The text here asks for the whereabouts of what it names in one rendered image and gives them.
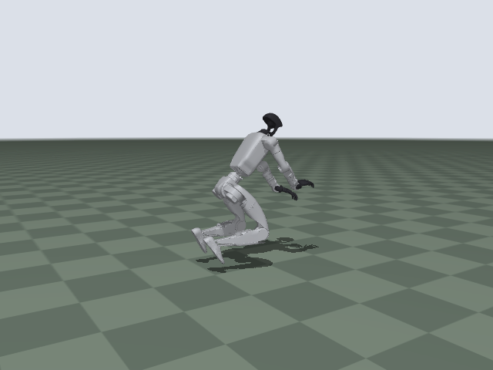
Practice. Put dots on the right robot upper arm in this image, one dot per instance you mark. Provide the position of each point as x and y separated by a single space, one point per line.
271 143

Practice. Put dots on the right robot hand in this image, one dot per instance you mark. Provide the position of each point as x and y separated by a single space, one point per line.
304 183

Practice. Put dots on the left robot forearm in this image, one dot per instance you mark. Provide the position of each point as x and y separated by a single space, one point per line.
270 179

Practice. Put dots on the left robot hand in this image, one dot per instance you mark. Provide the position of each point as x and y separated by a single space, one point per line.
281 188

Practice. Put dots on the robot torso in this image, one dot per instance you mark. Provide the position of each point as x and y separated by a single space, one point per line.
246 159

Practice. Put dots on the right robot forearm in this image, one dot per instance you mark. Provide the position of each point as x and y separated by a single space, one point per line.
292 180

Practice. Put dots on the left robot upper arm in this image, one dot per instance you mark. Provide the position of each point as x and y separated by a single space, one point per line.
262 166

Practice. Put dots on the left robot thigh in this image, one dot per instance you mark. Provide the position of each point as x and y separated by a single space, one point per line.
236 209

